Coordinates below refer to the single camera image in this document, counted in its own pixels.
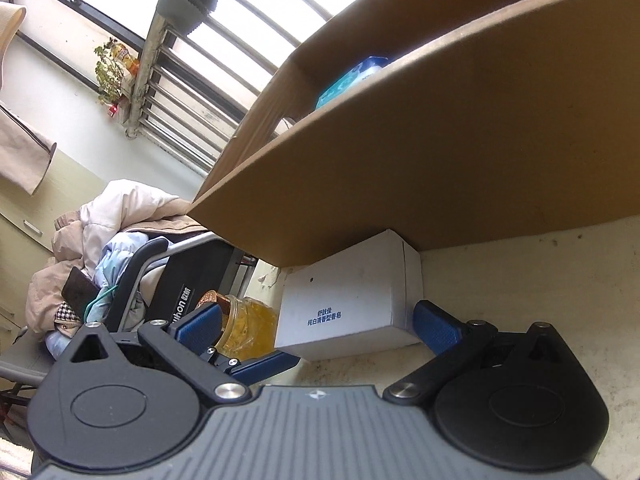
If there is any dark brown leather item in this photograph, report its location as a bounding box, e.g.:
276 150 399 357
62 266 101 313

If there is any brown cardboard box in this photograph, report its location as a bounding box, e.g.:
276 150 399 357
189 0 640 268

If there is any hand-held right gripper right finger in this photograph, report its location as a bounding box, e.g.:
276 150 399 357
382 300 566 403

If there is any cream ribbed garment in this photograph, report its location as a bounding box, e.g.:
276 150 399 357
0 2 27 58

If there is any blue wet wipes pack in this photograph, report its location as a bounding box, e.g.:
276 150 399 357
314 55 392 111

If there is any metal window railing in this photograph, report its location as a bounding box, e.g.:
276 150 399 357
122 0 416 171

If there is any checked cloth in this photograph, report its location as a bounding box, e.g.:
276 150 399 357
52 302 88 328

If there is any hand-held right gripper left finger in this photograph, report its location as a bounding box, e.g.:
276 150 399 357
67 304 253 402

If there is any black wheelchair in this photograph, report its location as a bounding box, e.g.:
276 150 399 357
0 232 256 411

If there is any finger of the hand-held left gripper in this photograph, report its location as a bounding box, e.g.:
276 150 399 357
202 345 301 387

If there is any light blue garment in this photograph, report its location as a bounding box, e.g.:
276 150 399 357
95 232 151 301

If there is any glass jar with gold lid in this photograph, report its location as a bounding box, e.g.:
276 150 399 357
192 290 279 361

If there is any potted plant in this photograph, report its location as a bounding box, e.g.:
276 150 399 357
94 39 142 120

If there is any pale yellow cupboard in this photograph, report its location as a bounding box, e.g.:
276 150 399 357
0 150 108 351

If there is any cream bedside cabinet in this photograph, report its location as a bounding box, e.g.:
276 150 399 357
252 217 640 480

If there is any white puffer jacket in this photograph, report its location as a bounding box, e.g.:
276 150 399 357
80 179 193 281

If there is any hanging beige garment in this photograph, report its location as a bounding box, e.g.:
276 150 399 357
0 102 57 196

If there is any white soap box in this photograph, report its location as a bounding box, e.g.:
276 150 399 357
273 229 424 362

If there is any white towel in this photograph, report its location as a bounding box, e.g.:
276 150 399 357
0 437 36 480

